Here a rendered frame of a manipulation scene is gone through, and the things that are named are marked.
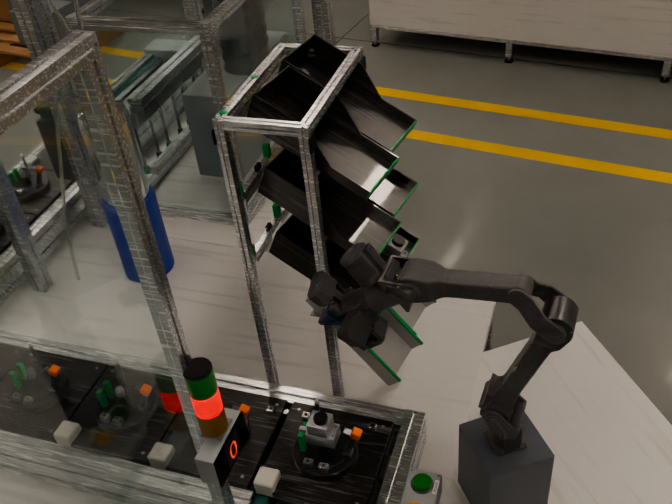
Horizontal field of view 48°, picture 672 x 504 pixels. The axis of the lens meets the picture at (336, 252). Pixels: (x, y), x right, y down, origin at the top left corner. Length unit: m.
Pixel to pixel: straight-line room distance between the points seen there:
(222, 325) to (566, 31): 3.62
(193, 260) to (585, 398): 1.23
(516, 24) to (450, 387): 3.69
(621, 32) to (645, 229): 1.65
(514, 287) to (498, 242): 2.49
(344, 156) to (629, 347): 2.07
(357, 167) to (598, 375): 0.87
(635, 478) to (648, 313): 1.72
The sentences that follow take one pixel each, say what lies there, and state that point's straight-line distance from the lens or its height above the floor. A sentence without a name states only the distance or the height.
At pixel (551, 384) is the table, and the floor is 0.86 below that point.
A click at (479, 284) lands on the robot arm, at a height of 1.47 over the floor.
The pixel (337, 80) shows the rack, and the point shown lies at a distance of 1.53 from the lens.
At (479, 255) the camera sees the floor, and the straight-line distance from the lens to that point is 3.68.
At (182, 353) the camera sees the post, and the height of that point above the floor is 1.45.
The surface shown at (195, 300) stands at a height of 0.86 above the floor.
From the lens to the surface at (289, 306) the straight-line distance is 2.19.
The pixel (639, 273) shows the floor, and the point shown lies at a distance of 3.69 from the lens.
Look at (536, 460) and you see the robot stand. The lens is 1.58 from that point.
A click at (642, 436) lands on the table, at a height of 0.86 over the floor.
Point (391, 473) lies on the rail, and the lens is 1.67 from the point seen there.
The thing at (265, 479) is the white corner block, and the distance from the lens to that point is 1.66.
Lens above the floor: 2.33
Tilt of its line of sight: 39 degrees down
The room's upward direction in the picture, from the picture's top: 6 degrees counter-clockwise
